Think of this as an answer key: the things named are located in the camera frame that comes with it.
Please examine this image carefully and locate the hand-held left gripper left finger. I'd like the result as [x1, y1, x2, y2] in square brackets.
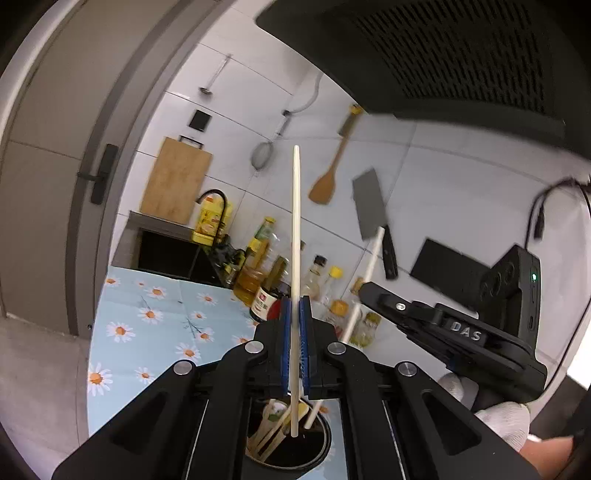
[51, 298, 293, 480]

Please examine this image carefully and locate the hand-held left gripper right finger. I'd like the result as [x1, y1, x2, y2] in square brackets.
[299, 295, 541, 480]

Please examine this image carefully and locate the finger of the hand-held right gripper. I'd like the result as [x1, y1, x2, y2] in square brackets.
[359, 281, 446, 340]

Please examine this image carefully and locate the black cylindrical utensil holder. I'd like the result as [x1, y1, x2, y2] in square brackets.
[240, 397, 349, 480]

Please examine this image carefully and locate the person's right forearm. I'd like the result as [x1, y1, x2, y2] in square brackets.
[522, 435, 578, 469]

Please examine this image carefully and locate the person's right hand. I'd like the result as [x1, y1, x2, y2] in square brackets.
[438, 373, 531, 457]

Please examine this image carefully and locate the row of condiment bottles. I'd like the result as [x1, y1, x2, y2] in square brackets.
[210, 216, 384, 349]

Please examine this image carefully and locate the blue daisy print tablecloth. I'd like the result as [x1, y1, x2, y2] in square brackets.
[87, 267, 352, 480]

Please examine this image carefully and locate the wooden spatula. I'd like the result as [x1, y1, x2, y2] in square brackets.
[308, 105, 363, 205]

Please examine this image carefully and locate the yellow oil bottle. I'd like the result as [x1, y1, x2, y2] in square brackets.
[191, 194, 222, 245]

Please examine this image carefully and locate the black sink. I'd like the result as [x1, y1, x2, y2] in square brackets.
[129, 210, 222, 287]

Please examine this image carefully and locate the black faucet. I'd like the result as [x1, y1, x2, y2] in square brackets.
[196, 189, 232, 241]

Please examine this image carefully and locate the metal mesh strainer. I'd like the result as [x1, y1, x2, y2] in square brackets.
[250, 110, 293, 175]

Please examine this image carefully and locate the wooden cutting board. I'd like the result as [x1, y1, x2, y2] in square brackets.
[140, 136, 214, 225]

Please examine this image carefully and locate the black range hood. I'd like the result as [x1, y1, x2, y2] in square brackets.
[255, 0, 591, 155]

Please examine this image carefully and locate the steel ladle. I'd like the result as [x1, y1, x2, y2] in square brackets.
[199, 54, 232, 96]

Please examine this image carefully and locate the grey door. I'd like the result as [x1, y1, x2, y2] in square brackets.
[0, 0, 222, 333]

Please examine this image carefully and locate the black wall panel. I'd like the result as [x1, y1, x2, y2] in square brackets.
[410, 237, 492, 311]

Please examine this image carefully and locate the steel cleaver black handle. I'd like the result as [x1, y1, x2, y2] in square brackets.
[352, 168, 399, 280]

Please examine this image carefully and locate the black cable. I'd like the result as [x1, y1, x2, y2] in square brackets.
[526, 176, 591, 398]

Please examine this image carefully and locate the grey wall hose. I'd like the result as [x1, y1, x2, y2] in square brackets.
[283, 71, 324, 116]

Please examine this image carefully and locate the black door handle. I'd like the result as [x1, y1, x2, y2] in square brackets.
[78, 144, 119, 205]

